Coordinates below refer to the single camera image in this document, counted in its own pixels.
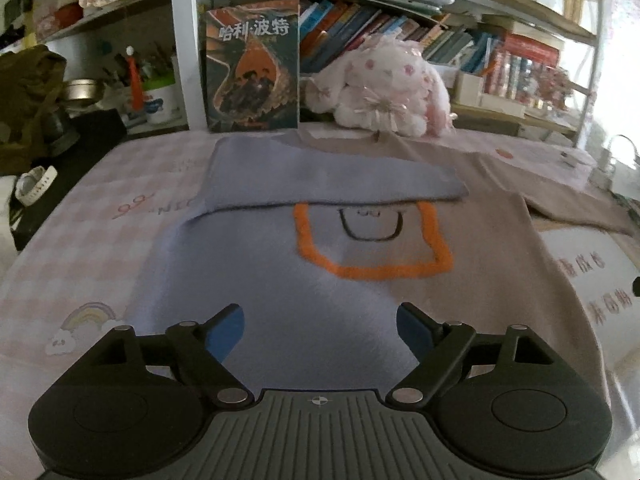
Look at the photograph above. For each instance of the pink checked blanket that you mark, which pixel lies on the pink checked blanket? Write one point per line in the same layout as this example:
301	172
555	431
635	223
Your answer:
90	240

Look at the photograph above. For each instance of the white storage box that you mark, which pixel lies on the white storage box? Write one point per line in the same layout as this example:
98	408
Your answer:
472	91

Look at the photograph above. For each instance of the white and pink plush bunny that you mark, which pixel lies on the white and pink plush bunny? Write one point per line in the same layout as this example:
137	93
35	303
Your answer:
385	80

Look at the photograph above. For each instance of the white paper sign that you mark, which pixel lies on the white paper sign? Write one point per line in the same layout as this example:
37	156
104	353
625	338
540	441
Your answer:
595	285

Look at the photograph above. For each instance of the metal bowl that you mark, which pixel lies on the metal bowl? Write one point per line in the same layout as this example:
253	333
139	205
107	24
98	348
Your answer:
82	91

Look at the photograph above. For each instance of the blue and beige sweater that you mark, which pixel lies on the blue and beige sweater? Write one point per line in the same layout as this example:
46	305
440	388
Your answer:
320	290

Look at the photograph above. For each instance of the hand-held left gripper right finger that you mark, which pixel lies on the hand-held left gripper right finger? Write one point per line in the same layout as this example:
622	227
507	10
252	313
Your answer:
414	334

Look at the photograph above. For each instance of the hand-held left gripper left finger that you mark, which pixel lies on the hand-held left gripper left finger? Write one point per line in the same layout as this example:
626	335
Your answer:
227	334

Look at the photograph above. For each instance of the dark illustrated poster book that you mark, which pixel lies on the dark illustrated poster book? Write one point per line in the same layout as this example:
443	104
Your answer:
252	67

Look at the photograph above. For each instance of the olive green cloth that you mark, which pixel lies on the olive green cloth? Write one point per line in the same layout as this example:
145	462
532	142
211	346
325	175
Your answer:
25	95

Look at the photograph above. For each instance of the white bookshelf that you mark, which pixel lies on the white bookshelf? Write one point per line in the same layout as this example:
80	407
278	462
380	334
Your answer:
182	35

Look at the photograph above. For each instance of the white wristwatch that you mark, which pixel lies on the white wristwatch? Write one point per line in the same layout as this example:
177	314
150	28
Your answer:
35	182

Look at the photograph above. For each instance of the white cup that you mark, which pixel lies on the white cup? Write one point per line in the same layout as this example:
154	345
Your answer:
162	105

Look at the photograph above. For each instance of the orange tassel ornament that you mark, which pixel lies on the orange tassel ornament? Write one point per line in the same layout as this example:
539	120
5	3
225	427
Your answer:
135	85

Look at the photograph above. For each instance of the row of books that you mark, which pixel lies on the row of books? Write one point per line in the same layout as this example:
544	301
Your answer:
450	42

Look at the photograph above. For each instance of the pink flower decoration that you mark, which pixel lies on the pink flower decoration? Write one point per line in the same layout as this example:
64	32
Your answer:
552	87

